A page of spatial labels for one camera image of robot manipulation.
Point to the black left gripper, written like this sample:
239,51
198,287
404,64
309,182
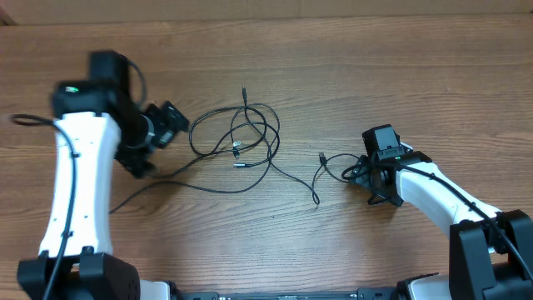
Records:
136,162

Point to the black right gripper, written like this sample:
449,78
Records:
372,183

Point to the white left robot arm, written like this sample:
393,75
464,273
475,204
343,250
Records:
96,124

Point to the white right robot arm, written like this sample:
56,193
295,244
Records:
490,251

